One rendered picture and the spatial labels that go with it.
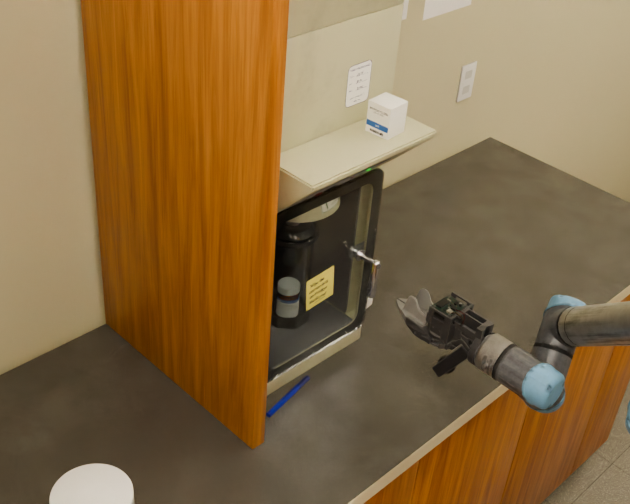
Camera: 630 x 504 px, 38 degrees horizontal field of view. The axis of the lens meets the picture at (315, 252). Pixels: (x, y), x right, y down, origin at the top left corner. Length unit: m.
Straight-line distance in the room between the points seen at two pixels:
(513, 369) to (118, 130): 0.83
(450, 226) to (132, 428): 1.07
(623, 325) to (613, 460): 1.75
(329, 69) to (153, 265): 0.52
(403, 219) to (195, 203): 0.99
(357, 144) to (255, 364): 0.43
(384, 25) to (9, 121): 0.69
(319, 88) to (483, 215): 1.08
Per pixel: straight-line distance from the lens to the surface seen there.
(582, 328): 1.67
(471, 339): 1.71
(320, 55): 1.52
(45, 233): 1.88
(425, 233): 2.41
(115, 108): 1.69
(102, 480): 1.54
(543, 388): 1.64
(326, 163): 1.51
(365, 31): 1.59
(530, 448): 2.53
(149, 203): 1.70
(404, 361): 2.00
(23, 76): 1.71
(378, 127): 1.61
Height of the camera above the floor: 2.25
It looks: 35 degrees down
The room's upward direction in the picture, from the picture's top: 5 degrees clockwise
